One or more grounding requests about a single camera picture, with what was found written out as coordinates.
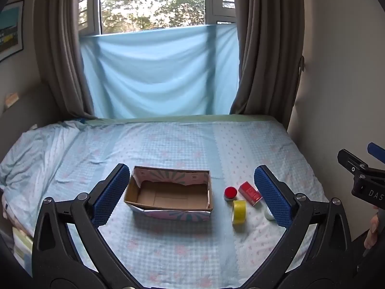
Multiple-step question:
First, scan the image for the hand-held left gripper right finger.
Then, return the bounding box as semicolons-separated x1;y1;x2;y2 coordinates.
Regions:
253;165;352;274

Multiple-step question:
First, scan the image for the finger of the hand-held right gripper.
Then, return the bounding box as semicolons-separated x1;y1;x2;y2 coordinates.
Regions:
366;142;385;168
337;149;369;174

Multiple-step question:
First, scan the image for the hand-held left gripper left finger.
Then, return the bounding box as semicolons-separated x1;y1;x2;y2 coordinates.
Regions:
32;163;130;277

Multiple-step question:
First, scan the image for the small red carton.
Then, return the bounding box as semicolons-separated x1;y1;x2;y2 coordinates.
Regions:
238;181;262;207

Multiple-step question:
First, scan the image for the yellow tape roll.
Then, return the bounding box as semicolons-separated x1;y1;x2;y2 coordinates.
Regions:
231;200;247;225

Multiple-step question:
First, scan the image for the cardboard box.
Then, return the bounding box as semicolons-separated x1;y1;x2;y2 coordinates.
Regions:
124;165;213;222

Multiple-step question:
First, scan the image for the person's right hand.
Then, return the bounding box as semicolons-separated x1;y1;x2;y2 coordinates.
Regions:
363;212;380;256

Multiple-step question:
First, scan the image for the checkered floral bed sheet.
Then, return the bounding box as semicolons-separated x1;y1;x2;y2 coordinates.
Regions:
0;115;330;289

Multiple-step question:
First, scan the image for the green striped folded cloth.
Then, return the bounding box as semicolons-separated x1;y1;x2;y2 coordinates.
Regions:
12;225;34;263

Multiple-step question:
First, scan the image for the green mattress sheet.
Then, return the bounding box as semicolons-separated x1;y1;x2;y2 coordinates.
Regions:
86;114;273;125

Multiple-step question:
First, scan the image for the light blue hanging cloth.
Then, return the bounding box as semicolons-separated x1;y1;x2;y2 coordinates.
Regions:
79;24;241;119

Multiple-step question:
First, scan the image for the brown window curtain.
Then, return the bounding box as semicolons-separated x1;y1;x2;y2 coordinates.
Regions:
39;0;97;120
230;0;306;127

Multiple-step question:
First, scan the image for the framed wall poster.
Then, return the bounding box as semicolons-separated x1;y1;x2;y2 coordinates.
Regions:
0;0;25;62

